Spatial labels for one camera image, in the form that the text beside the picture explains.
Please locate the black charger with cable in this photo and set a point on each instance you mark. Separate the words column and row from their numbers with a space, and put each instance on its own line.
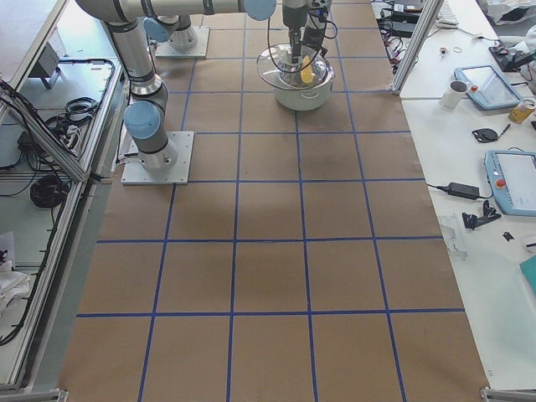
column 460, row 190

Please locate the aluminium frame post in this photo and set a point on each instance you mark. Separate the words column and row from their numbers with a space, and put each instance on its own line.
column 423, row 26

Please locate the blue teach pendant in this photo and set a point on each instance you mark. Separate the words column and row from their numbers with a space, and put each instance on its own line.
column 493, row 89
column 512, row 178

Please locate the yellow corn cob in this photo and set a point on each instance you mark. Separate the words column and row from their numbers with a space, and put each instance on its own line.
column 306, row 71

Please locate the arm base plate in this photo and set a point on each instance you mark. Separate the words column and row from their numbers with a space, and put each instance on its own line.
column 169, row 166
column 190, row 43

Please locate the white mug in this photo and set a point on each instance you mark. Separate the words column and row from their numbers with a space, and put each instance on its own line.
column 455, row 91

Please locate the blue teach pendant near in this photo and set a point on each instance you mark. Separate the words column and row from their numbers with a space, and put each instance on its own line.
column 512, row 178

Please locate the glass pot lid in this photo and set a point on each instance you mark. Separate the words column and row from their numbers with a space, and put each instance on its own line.
column 279, row 68

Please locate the blue teach pendant far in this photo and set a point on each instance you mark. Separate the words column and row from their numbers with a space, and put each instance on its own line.
column 493, row 89

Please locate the black pen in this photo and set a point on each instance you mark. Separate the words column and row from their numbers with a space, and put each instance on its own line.
column 506, row 128

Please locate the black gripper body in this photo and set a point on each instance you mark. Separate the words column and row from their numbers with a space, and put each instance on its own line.
column 291, row 17
column 311, row 36

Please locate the mint green cooking pot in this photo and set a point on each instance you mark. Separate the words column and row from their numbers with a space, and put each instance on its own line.
column 292, row 93

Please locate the black round case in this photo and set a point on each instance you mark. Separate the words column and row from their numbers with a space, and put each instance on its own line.
column 485, row 135

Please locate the yellow drink can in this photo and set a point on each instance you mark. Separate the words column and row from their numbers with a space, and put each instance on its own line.
column 522, row 111

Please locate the black power brick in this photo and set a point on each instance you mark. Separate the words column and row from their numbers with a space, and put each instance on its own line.
column 401, row 28

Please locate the grey metal box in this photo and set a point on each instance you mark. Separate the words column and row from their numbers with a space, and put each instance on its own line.
column 47, row 67

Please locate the clear acrylic stand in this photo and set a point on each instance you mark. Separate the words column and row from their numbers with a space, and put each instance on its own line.
column 452, row 234

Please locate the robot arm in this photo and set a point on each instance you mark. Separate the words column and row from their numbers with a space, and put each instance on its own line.
column 125, row 22
column 306, row 20

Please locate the teal notebook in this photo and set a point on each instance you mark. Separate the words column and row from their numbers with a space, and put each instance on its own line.
column 528, row 269

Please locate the white crumpled cloth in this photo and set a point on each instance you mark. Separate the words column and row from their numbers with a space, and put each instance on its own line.
column 14, row 285

